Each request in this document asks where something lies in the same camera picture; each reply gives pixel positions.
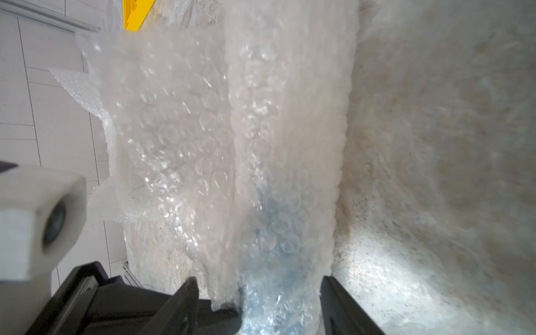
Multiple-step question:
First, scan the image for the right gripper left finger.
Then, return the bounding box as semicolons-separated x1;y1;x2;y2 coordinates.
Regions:
138;277;199;335

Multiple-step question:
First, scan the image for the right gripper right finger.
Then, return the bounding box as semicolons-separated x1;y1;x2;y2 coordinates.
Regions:
320;276;385;335

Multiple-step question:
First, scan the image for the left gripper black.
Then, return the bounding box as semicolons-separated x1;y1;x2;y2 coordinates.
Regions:
27;262;241;334

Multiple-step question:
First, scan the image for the blue ribbed vase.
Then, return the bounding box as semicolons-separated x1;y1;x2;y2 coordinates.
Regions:
239;187;334;334

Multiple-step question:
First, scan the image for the yellow triangle ruler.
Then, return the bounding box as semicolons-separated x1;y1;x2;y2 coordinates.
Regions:
122;0;155;32

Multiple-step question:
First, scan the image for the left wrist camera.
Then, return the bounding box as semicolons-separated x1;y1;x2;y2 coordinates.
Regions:
1;161;87;334

